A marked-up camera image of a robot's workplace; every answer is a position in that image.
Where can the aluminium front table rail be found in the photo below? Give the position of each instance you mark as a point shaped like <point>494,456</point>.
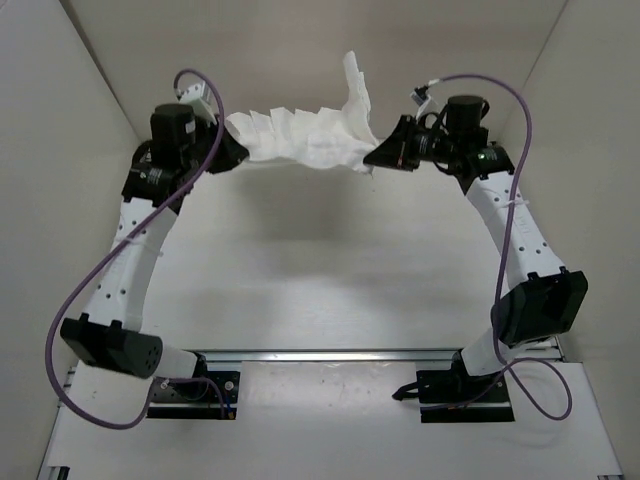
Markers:
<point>330,356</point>

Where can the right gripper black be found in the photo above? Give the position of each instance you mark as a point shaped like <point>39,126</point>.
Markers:
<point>395,153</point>

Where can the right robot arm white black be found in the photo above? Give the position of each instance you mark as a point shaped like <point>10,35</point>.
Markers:
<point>542,296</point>

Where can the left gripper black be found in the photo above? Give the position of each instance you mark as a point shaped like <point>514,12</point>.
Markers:
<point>236,152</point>

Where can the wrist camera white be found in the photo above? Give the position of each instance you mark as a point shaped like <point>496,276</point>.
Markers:
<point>198,96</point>
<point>422,98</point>

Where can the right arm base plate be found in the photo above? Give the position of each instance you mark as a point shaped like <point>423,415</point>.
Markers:
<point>448,398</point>

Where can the white pleated skirt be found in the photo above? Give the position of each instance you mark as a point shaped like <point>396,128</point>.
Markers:
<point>322,140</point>

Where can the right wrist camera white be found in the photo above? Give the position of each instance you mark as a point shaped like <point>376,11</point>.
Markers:
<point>422,98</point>

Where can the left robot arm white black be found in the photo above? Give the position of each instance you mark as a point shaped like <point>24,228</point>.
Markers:
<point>108,334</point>

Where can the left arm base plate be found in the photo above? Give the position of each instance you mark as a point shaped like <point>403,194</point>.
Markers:
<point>214,400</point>

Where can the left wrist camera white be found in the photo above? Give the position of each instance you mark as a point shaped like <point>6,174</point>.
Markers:
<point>198,96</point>

